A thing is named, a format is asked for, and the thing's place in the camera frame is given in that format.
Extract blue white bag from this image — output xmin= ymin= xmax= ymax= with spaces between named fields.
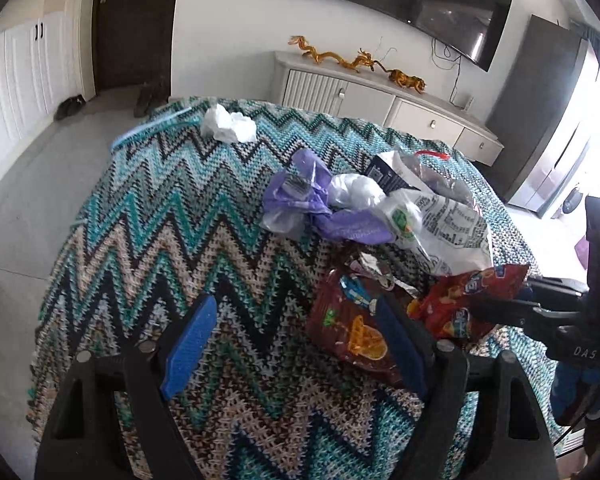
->
xmin=552 ymin=364 xmax=600 ymax=423

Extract tall grey cabinet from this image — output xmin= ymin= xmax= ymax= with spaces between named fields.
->
xmin=485 ymin=14 xmax=600 ymax=220

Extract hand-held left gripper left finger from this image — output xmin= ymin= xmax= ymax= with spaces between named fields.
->
xmin=34 ymin=294 xmax=218 ymax=480

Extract brown snack packet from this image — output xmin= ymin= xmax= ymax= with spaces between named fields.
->
xmin=305 ymin=267 xmax=431 ymax=388

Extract zigzag knitted blanket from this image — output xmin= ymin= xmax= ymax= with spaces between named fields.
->
xmin=27 ymin=96 xmax=576 ymax=480

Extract white printed wrapper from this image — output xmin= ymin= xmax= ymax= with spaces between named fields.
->
xmin=380 ymin=187 xmax=493 ymax=277

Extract dark brown shoes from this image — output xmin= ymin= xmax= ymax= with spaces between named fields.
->
xmin=134 ymin=82 xmax=168 ymax=118

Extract clear wrapper with red strip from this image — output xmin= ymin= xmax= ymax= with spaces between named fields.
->
xmin=394 ymin=149 xmax=477 ymax=207

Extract clear plastic bag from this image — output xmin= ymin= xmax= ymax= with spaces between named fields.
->
xmin=327 ymin=172 xmax=388 ymax=211

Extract white crumpled tissue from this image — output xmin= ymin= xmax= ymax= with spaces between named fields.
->
xmin=201 ymin=104 xmax=258 ymax=144

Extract white appliance with round door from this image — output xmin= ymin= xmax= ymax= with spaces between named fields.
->
xmin=561 ymin=185 xmax=583 ymax=217

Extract gold dragon ornament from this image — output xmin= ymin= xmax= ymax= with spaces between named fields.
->
xmin=289 ymin=35 xmax=388 ymax=74

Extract blue plastic strip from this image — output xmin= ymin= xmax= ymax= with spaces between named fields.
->
xmin=111 ymin=105 xmax=193 ymax=151

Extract silver foil wrapper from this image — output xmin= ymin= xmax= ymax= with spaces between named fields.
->
xmin=347 ymin=252 xmax=418 ymax=301

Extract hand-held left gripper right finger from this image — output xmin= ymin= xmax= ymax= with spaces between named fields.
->
xmin=372 ymin=291 xmax=558 ymax=480

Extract dark brown door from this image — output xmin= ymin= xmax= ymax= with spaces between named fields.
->
xmin=91 ymin=0 xmax=183 ymax=98

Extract white wardrobe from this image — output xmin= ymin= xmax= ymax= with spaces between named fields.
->
xmin=0 ymin=0 xmax=88 ymax=188

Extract gold tiger ornament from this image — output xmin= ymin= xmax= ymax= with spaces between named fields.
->
xmin=387 ymin=69 xmax=427 ymax=95

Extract purple plastic bag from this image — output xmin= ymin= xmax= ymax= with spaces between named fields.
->
xmin=261 ymin=150 xmax=398 ymax=243

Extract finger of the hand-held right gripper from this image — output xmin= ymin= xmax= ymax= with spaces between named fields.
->
xmin=524 ymin=277 xmax=590 ymax=297
xmin=471 ymin=300 xmax=583 ymax=340

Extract white television cabinet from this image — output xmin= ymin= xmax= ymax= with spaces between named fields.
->
xmin=274 ymin=51 xmax=505 ymax=166

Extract dark curtain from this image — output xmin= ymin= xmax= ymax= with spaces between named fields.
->
xmin=572 ymin=22 xmax=600 ymax=91

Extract television cable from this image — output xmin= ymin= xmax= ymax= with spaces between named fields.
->
xmin=432 ymin=37 xmax=463 ymax=106

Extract dark cardboard box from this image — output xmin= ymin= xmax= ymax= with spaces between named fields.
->
xmin=365 ymin=152 xmax=421 ymax=193

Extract dark slippers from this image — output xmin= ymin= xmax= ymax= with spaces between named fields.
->
xmin=55 ymin=95 xmax=86 ymax=121

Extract red snack packet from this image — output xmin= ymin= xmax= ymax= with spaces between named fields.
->
xmin=407 ymin=264 xmax=531 ymax=343

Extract black cable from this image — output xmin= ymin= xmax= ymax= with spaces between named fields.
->
xmin=555 ymin=385 xmax=598 ymax=453

